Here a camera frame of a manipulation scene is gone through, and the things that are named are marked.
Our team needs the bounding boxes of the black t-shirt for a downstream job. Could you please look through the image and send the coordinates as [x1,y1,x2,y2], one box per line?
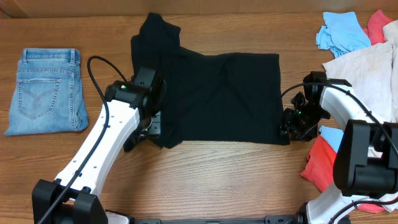
[131,13,290,148]

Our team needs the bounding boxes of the brown cardboard back wall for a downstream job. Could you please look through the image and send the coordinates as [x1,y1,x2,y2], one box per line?
[1,0,397,18]

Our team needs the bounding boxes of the beige pink shirt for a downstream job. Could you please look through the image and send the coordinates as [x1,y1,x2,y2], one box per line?
[322,19,398,212]

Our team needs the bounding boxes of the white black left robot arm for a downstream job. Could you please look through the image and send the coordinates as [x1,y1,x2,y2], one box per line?
[32,67,166,223]

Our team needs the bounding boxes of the red shirt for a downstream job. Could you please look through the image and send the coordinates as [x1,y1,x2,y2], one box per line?
[300,9,394,214]

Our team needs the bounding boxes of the light blue shirt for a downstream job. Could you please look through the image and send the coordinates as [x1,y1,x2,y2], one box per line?
[315,11,373,154]

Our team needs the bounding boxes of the folded blue denim jeans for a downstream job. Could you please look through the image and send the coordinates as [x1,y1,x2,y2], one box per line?
[5,48,89,136]

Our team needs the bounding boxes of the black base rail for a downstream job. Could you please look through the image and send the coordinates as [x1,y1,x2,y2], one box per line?
[132,215,307,224]

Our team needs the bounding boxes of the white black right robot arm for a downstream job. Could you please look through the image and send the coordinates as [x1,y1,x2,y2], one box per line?
[280,72,397,224]

